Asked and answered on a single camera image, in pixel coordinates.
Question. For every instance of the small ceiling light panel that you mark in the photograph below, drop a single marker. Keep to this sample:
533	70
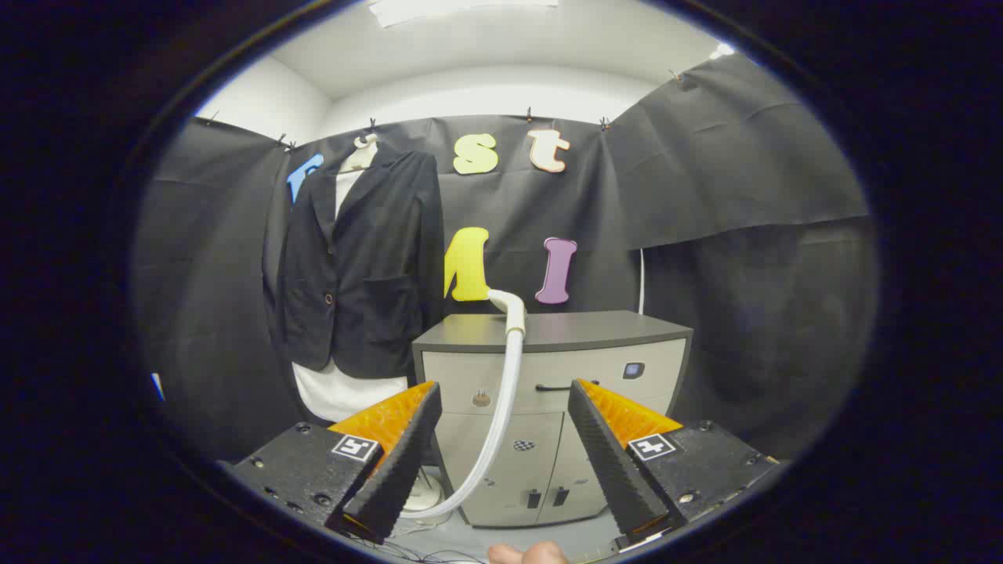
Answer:
722	50

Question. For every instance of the white steamer base stand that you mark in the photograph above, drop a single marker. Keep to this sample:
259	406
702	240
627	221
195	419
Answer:
429	495

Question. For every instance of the black backdrop cloth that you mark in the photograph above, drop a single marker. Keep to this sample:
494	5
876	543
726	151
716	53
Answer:
705	196

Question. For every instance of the white garment steamer head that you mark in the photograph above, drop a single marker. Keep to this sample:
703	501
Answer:
515	313

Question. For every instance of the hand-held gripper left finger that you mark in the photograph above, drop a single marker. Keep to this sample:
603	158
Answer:
392	470

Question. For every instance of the large ceiling light panel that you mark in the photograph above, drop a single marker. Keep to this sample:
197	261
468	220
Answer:
462	9

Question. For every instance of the black suit jacket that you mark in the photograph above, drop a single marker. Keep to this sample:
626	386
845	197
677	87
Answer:
368	266

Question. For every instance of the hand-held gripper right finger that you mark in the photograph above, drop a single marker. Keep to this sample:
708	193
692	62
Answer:
619	470

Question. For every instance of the grey cabinet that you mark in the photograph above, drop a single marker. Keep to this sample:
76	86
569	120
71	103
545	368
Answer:
595	352

